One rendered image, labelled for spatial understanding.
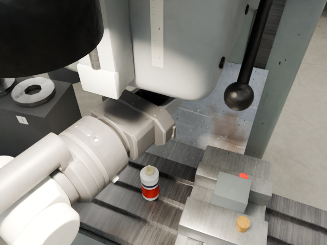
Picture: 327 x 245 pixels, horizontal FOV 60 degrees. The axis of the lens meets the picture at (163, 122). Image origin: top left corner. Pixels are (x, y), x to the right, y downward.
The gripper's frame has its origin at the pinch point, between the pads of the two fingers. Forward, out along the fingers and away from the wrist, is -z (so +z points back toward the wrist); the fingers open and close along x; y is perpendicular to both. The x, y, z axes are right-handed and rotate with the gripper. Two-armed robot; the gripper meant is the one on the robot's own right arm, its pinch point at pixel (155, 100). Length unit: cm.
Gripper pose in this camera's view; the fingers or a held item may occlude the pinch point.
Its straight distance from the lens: 44.1
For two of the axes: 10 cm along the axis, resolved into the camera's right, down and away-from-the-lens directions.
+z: -6.0, 5.6, -5.6
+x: -8.0, -4.3, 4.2
